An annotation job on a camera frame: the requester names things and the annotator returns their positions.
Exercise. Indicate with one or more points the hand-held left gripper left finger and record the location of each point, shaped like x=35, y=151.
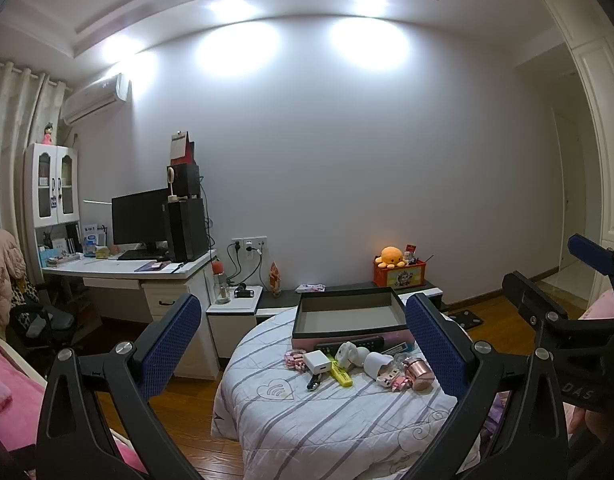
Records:
x=169, y=345

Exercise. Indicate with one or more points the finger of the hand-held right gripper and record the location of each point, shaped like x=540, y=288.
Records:
x=589, y=252
x=529, y=297

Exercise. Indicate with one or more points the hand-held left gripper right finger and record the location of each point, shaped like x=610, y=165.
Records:
x=432, y=345

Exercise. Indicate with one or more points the rose gold tin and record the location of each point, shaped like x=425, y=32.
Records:
x=419, y=374

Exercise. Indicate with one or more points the clear glass jar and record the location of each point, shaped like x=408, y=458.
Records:
x=402, y=360

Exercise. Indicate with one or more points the blue pen box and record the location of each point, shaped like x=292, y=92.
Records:
x=398, y=348

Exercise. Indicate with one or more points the pink white block figure toy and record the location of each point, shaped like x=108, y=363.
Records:
x=393, y=381

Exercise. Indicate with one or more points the black remote control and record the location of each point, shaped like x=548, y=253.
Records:
x=359, y=344

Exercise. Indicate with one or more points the white rabbit toy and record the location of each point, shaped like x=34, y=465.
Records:
x=348, y=355

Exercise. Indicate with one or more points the pink tray box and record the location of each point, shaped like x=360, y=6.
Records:
x=347, y=316

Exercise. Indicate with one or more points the yellow highlighter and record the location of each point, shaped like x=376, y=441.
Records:
x=340, y=374

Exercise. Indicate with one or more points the white charger cube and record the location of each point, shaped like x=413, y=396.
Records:
x=316, y=361

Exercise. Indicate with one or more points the pink block donut toy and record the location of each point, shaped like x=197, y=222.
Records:
x=294, y=360

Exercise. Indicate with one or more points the black floor scale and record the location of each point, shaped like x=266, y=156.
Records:
x=464, y=319

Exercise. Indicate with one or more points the white nightstand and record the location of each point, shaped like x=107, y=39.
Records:
x=232, y=325

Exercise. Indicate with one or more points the red printed box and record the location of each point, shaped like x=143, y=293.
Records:
x=399, y=276

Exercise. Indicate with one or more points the clear bottle orange cap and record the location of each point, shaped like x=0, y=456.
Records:
x=220, y=285

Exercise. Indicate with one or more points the small black device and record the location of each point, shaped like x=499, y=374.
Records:
x=243, y=291

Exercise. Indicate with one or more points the white desk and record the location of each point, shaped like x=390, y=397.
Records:
x=112, y=271

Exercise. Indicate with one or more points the black keyboard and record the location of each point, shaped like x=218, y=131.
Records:
x=139, y=255

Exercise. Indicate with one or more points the orange octopus plush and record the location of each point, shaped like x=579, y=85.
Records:
x=391, y=256

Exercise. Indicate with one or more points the black computer tower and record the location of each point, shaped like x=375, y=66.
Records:
x=188, y=230

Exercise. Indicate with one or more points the dark low bench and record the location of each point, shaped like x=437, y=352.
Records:
x=282, y=300

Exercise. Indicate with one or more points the orange figurine packet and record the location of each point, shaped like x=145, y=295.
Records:
x=275, y=280

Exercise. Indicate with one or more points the black office chair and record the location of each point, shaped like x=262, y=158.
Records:
x=47, y=322

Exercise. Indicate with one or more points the blue white carton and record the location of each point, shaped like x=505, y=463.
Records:
x=91, y=245

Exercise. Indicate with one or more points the black computer monitor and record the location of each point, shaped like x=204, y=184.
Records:
x=137, y=217

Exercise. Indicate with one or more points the pink snack packet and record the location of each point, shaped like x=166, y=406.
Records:
x=311, y=288

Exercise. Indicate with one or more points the striped white bedsheet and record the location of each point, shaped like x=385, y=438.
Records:
x=307, y=430

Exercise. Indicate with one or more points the pink blanket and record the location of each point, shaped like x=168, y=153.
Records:
x=12, y=395

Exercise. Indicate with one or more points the black speaker box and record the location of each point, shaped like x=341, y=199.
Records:
x=186, y=180

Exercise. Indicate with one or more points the small beige stand fan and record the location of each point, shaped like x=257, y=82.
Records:
x=171, y=175

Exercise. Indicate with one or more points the pink puffer jacket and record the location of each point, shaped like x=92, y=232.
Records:
x=2, y=275

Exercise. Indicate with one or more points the white desk calendar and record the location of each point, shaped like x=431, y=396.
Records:
x=179, y=150

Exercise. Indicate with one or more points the white glass-door cabinet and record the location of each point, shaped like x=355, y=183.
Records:
x=54, y=185

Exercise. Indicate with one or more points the pink doll figurine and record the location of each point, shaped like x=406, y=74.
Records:
x=49, y=135

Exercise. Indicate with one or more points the white air conditioner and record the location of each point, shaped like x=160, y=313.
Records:
x=94, y=97

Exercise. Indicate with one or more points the cream curtain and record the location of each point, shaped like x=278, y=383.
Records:
x=12, y=135

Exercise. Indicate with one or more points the white wall socket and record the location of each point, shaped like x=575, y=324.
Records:
x=249, y=244

